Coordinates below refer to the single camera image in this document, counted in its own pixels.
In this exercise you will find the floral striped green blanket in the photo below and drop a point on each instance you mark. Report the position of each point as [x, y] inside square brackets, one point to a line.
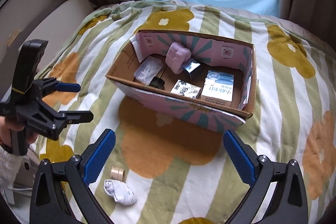
[180, 171]

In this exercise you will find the pink towel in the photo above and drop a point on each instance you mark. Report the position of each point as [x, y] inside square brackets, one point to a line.
[176, 55]

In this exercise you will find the beige tape roll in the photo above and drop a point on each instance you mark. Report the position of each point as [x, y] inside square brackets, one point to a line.
[117, 173]

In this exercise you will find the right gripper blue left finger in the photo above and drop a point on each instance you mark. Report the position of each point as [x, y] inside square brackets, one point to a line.
[95, 156]

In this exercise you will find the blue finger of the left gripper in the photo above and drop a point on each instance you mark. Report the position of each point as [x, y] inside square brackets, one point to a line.
[67, 87]
[75, 117]

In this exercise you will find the white sock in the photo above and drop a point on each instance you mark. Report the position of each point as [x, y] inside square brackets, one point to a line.
[120, 192]

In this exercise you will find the person's left hand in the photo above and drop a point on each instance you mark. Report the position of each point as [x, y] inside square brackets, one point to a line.
[7, 125]

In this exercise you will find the clear floss pick box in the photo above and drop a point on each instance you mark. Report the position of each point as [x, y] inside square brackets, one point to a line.
[148, 70]

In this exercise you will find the white blue patch box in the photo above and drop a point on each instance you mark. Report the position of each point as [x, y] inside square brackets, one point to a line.
[218, 88]

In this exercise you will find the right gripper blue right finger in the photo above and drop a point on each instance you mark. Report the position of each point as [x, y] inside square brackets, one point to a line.
[242, 156]

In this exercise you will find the cardboard box pink lining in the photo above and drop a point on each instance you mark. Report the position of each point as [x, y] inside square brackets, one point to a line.
[215, 53]

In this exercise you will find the small blue box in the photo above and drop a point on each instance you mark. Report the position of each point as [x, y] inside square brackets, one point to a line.
[191, 68]

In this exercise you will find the black cosmetic cream jar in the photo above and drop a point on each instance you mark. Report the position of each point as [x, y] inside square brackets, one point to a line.
[157, 82]

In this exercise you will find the white sleeve cuff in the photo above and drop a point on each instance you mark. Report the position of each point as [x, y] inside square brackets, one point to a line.
[9, 168]

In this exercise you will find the white floral pattern box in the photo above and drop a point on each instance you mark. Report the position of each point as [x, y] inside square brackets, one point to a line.
[185, 89]

